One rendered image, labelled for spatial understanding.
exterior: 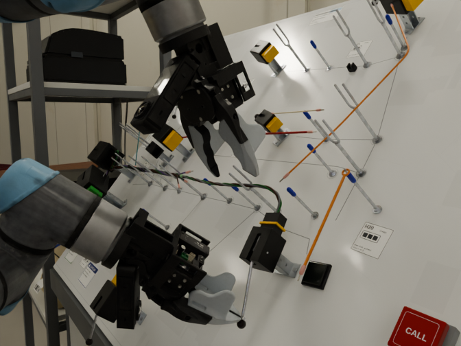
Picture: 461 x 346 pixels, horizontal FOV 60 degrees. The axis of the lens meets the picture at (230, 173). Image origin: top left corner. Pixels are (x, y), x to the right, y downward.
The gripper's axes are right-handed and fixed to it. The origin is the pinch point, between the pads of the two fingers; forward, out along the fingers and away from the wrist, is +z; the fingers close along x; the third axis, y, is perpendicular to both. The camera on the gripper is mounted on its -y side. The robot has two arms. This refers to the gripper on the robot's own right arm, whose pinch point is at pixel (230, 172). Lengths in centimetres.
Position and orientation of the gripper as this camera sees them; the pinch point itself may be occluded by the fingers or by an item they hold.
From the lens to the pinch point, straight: 58.4
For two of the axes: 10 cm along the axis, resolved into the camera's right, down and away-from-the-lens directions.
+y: 6.5, -5.0, 5.7
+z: 3.9, 8.6, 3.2
